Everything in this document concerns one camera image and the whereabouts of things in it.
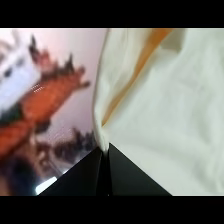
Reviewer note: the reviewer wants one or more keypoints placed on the cream T-shirt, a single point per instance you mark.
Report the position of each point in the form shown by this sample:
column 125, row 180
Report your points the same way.
column 166, row 110

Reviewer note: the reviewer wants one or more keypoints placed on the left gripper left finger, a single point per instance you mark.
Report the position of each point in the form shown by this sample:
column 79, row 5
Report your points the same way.
column 80, row 180

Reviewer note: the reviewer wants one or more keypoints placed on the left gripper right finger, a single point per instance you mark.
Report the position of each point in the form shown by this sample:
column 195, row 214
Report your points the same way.
column 130, row 180

